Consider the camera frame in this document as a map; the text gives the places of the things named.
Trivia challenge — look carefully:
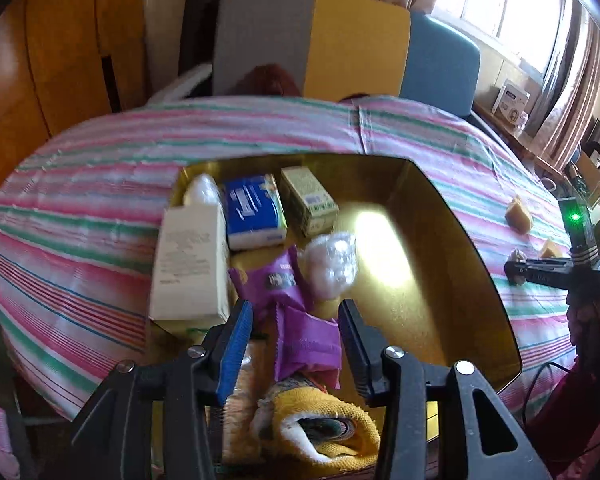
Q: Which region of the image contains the small cream green box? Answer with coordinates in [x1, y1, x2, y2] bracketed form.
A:
[280, 166, 340, 238]

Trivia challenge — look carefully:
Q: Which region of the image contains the blue headboard panel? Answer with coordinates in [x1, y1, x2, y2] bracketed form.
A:
[399, 10, 482, 118]

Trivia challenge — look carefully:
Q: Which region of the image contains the person's right forearm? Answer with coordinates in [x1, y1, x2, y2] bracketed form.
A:
[522, 345, 600, 480]

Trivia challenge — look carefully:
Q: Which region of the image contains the white cloth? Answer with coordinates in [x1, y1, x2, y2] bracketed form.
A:
[147, 62, 213, 106]

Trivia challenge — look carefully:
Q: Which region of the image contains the window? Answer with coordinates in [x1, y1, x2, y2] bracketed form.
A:
[432, 0, 576, 68]

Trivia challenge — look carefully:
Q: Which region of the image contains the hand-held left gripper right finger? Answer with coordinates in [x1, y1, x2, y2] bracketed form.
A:
[337, 299, 553, 480]

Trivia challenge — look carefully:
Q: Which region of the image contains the striped bedsheet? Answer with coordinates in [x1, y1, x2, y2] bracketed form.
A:
[0, 96, 588, 421]

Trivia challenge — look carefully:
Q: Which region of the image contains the clear plastic-wrapped white item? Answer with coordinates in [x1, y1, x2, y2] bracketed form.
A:
[297, 231, 358, 301]

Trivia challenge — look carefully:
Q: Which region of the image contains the black headboard panel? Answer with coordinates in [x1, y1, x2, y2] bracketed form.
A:
[179, 0, 229, 97]

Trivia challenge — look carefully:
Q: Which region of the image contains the white cardboard box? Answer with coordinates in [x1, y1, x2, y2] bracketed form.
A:
[147, 205, 232, 325]

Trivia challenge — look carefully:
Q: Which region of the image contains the pink plush item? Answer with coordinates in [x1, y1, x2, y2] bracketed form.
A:
[0, 402, 21, 480]

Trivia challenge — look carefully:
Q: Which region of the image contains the black cable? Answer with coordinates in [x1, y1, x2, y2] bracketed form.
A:
[522, 360, 581, 426]

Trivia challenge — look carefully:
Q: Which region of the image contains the gold metal tray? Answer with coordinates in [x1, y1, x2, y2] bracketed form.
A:
[147, 154, 524, 480]

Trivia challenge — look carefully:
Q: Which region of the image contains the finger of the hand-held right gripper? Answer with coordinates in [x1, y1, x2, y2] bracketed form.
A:
[504, 257, 539, 286]

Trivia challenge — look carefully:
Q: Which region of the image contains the person's right hand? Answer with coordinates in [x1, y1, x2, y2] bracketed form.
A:
[566, 291, 600, 367]

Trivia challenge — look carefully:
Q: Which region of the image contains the wooden bedside desk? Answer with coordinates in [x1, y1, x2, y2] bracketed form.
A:
[472, 100, 566, 181]

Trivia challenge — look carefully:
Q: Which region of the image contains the yellow headboard panel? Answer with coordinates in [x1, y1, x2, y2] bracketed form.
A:
[302, 0, 412, 103]

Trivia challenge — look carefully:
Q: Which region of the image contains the wooden wardrobe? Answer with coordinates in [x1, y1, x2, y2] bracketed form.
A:
[0, 0, 151, 211]

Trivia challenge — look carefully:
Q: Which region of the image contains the purple snack packet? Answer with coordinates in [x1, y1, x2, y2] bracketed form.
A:
[228, 246, 313, 323]
[274, 304, 342, 391]

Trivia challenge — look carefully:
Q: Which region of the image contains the white printed box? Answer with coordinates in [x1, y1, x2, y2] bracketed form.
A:
[492, 80, 531, 123]

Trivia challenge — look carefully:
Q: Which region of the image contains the yellow sock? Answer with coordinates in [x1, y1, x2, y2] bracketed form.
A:
[252, 377, 382, 473]

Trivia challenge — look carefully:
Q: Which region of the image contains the blue tissue pack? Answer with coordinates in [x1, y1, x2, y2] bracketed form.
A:
[223, 174, 288, 251]

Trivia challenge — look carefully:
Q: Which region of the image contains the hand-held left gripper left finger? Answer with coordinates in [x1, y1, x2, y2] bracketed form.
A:
[70, 299, 255, 480]

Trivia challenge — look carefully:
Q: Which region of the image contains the grey headboard panel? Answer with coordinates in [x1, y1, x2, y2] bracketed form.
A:
[211, 0, 317, 97]

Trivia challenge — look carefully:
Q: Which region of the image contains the dark red pillow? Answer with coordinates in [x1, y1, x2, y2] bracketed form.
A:
[235, 63, 303, 97]

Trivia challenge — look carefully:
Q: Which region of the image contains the snack packet with green ends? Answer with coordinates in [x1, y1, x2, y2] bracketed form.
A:
[220, 340, 281, 466]

